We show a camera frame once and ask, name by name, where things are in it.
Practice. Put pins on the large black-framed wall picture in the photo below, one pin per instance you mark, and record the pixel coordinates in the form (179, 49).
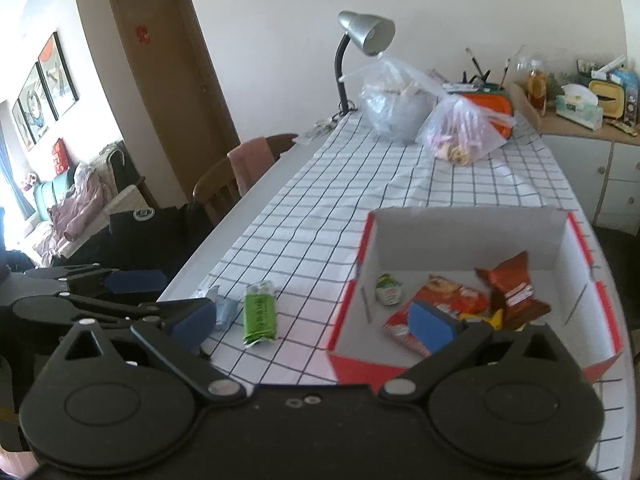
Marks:
(57, 75)

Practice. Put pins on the yellow box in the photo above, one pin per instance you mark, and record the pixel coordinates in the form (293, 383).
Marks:
(607, 95)

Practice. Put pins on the small black-framed wall picture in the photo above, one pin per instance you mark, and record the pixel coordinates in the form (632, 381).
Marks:
(21, 126)

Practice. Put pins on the clear glass bowl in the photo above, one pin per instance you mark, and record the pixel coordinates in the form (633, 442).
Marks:
(522, 60)

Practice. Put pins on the wooden chair with towel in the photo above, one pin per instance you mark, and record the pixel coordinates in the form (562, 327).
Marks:
(215, 192)

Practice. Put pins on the green snack packet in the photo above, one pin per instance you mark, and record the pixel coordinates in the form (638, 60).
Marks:
(260, 317)

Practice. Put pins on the brown wooden door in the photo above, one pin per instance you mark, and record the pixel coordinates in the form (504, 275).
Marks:
(170, 70)

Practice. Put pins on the pink plastic bag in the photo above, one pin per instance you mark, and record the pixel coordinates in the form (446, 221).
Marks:
(460, 135)

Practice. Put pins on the red cardboard box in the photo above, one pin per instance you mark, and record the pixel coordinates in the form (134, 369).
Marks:
(450, 240)

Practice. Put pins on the medium black-framed wall picture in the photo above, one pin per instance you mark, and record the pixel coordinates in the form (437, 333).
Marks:
(35, 102)

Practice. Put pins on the small clear plastic packets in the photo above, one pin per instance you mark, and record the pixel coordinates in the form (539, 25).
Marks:
(320, 129)

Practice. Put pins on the green tissue box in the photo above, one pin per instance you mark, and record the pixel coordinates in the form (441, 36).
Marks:
(580, 106)

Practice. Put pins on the grey-blue snack packet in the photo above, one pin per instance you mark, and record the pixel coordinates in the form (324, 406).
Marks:
(226, 307)

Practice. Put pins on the plain yellow snack packet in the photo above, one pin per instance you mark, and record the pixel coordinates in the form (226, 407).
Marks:
(492, 318)

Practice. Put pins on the blue packaged box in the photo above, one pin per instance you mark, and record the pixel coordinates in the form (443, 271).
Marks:
(630, 92)

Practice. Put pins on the small green-white snack packet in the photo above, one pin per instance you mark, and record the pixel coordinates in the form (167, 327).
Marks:
(387, 287)

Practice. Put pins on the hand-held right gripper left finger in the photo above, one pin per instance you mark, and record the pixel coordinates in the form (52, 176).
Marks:
(192, 317)

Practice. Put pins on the silver desk lamp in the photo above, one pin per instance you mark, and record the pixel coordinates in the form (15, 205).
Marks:
(367, 30)

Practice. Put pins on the red door decoration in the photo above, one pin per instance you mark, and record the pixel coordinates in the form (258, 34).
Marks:
(142, 34)

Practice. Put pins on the black-checked white tablecloth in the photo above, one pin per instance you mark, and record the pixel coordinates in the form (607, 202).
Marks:
(310, 220)

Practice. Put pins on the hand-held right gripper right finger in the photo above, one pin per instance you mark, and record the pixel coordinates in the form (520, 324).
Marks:
(430, 322)

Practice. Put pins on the clear plastic bag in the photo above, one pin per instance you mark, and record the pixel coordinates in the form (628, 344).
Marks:
(390, 85)

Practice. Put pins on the brown snack packet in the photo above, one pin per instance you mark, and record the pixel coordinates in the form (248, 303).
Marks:
(515, 290)

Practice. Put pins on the bottle of orange liquid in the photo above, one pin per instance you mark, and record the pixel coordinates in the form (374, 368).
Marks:
(537, 85)

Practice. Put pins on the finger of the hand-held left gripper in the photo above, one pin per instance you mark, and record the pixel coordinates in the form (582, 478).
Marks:
(100, 310)
(135, 281)

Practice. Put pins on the orange container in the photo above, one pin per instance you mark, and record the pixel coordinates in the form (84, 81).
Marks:
(492, 105)

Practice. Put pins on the red cushion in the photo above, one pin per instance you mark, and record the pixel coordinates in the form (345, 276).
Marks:
(61, 155)

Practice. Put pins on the large red snack packet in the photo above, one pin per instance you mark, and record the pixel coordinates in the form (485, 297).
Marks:
(442, 302)

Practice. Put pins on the pile of pink clothes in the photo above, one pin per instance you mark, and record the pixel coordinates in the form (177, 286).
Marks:
(75, 202)

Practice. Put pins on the white wooden cabinet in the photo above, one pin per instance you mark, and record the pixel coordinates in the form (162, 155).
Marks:
(585, 170)

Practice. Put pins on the pink towel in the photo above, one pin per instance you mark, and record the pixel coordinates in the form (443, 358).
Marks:
(250, 162)

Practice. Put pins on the white knitted blanket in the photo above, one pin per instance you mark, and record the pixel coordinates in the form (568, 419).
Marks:
(122, 200)

